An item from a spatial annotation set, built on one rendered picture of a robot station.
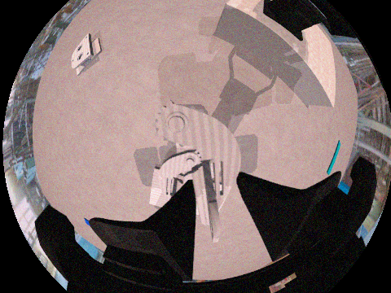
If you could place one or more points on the teal rectangular block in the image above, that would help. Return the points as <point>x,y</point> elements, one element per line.
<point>334,157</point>

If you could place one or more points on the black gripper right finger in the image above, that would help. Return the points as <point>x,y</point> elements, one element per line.
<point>279,212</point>

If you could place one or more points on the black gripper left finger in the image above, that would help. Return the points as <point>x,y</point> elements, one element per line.
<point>169,232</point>

